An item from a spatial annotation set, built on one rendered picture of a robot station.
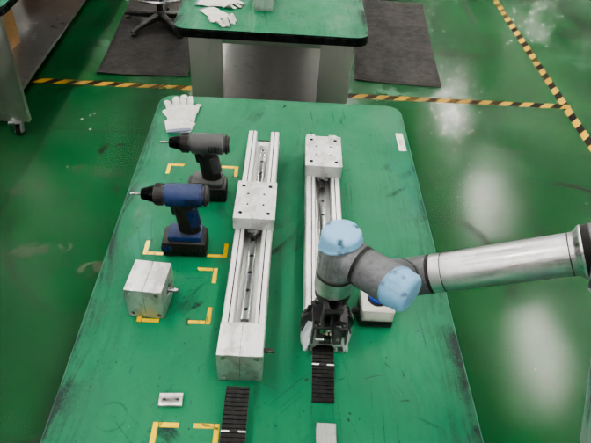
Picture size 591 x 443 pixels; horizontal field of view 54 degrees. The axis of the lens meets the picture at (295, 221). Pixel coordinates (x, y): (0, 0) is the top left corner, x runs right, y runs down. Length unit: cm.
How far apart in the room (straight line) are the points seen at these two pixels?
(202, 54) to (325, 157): 138
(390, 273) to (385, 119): 129
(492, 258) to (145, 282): 80
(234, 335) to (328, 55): 192
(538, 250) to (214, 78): 225
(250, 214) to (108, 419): 61
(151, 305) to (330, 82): 187
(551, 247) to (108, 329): 99
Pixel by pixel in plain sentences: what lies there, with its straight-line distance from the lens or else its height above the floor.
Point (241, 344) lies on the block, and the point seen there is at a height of 87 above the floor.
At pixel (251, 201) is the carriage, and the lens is 158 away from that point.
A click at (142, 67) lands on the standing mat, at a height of 2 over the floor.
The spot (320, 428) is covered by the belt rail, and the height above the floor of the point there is 81.
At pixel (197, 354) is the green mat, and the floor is 78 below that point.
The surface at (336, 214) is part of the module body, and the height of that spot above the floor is 86.
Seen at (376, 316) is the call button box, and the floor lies 82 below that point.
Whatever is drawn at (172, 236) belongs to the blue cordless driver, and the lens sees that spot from 158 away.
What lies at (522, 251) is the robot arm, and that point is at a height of 124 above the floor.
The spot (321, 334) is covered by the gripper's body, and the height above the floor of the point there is 98.
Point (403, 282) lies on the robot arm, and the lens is 99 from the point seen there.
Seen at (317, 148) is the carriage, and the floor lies 90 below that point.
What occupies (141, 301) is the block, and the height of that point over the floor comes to 84.
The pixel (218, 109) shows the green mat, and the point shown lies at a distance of 222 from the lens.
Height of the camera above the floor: 192
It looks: 42 degrees down
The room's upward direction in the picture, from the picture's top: 4 degrees clockwise
